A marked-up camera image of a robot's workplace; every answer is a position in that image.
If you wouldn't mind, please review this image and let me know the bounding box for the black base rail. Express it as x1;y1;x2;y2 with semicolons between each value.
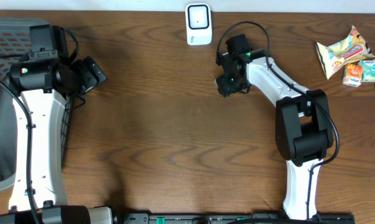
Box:
118;212;356;224

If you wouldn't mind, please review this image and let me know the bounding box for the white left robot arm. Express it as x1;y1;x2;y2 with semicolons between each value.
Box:
0;24;119;223

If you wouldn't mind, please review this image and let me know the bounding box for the orange Kleenex tissue pack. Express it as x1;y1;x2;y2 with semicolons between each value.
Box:
342;63;363;87

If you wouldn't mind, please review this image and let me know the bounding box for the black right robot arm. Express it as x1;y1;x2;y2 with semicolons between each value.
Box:
215;34;333;220

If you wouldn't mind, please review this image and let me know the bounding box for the green Kleenex tissue pack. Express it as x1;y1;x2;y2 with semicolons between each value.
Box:
358;60;375;83

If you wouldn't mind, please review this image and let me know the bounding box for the yellow wet wipes pack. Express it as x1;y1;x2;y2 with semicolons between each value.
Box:
315;26;375;80

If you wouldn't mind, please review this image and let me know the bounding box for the dark grey plastic basket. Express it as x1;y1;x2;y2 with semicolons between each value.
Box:
0;17;75;192

